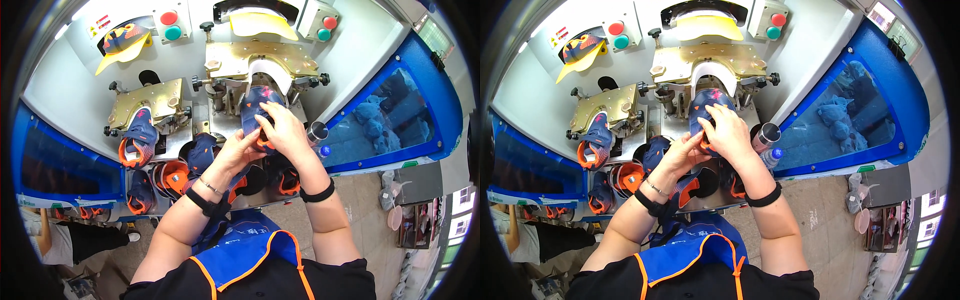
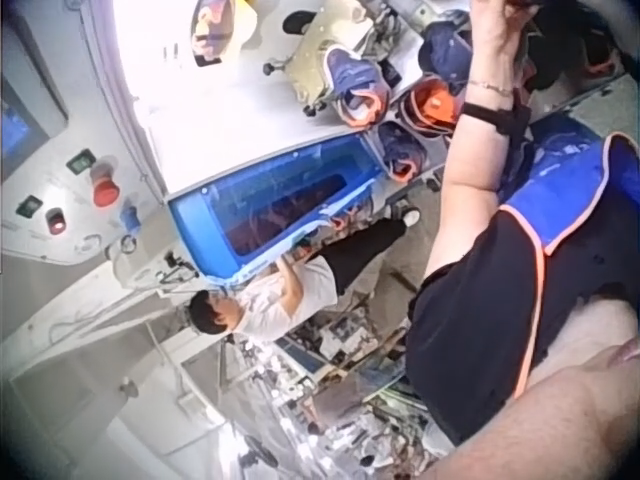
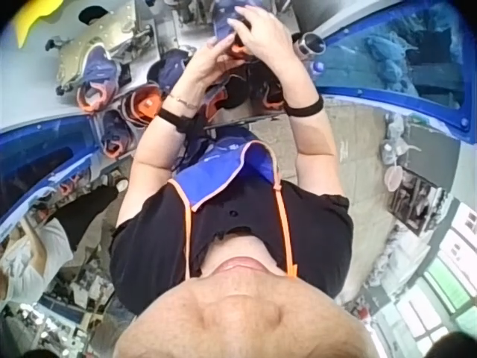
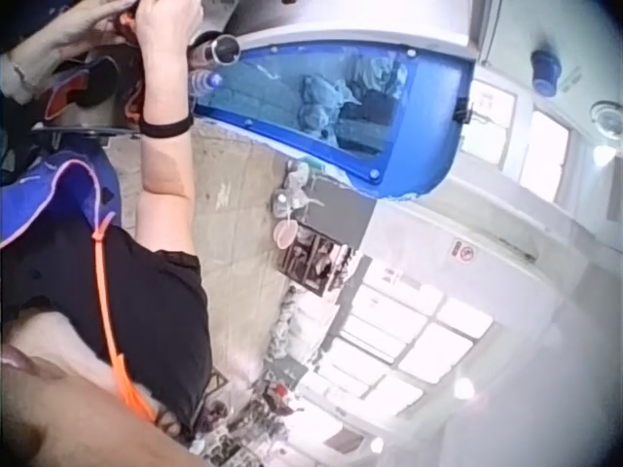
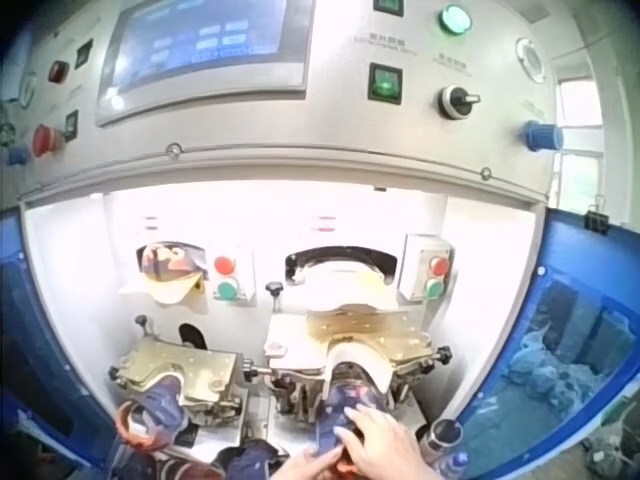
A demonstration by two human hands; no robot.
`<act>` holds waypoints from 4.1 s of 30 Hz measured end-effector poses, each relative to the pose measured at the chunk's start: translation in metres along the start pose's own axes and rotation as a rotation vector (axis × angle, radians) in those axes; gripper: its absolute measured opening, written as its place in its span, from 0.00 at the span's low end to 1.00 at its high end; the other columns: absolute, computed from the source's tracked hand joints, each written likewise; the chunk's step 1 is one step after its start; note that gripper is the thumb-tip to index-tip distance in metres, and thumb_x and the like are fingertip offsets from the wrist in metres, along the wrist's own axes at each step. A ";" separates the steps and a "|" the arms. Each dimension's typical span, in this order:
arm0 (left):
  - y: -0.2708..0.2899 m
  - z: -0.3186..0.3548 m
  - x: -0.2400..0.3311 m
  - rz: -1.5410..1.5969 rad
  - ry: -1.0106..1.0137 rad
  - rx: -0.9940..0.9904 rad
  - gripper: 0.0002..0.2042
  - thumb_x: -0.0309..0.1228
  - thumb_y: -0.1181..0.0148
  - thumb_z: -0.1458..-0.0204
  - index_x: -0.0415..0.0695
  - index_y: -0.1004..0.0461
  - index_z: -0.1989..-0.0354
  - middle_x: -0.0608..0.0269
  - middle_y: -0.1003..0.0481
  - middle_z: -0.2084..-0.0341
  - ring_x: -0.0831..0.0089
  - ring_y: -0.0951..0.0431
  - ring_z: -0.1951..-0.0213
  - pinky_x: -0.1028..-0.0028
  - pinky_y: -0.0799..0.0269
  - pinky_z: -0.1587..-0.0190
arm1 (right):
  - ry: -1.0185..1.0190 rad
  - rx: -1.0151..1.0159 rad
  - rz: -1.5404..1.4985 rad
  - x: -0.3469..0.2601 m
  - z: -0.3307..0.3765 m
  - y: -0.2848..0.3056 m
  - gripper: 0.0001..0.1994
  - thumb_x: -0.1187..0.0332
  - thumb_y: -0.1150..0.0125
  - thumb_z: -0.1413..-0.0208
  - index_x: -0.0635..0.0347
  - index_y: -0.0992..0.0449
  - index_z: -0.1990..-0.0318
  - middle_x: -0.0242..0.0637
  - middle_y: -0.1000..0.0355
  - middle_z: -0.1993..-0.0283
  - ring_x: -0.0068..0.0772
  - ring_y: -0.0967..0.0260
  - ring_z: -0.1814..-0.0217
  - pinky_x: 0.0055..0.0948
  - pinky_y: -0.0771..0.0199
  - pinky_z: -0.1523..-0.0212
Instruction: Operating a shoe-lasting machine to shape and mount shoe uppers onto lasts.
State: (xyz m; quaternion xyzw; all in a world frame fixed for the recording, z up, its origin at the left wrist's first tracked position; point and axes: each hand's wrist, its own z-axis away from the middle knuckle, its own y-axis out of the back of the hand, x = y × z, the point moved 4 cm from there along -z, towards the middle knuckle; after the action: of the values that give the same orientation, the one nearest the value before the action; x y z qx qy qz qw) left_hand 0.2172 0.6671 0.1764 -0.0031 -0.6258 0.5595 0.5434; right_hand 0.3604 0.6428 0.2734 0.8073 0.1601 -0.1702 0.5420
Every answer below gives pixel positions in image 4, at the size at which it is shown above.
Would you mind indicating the person's right hand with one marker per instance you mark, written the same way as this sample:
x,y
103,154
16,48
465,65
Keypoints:
x,y
168,29

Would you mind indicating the person's left hand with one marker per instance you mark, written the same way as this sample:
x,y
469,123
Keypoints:
x,y
68,31

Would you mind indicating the person's right fingers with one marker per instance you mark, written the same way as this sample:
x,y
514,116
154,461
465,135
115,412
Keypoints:
x,y
145,10

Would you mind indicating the person's left fingers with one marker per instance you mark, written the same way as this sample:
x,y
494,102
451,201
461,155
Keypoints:
x,y
107,17

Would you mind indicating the black silver machine cylinder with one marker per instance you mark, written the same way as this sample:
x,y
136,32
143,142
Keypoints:
x,y
220,49

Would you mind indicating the silver blue-tipped machine cylinder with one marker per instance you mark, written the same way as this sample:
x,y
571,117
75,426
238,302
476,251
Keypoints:
x,y
207,82

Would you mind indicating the black wrist band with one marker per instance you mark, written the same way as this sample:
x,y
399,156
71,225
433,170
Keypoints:
x,y
165,129

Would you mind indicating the white machine housing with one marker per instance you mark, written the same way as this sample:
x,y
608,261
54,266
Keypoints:
x,y
350,24

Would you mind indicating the white bottle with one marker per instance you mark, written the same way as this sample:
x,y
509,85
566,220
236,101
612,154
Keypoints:
x,y
282,202

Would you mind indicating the pink cup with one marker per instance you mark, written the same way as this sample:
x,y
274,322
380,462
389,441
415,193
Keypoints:
x,y
286,232

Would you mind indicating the dark cluttered shelf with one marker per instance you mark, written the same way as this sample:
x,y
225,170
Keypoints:
x,y
331,219

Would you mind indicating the blue transparent machine guard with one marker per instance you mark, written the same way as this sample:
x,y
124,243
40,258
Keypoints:
x,y
414,160

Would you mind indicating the black guard clip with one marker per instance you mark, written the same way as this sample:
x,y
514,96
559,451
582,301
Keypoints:
x,y
462,110

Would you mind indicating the blue ceiling fixture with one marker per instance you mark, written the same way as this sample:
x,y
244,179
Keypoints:
x,y
545,70

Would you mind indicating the heap of floor clutter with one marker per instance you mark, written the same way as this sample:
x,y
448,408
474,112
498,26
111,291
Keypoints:
x,y
253,423

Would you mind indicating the round white ceiling fixture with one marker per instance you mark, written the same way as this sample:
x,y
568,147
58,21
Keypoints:
x,y
606,116

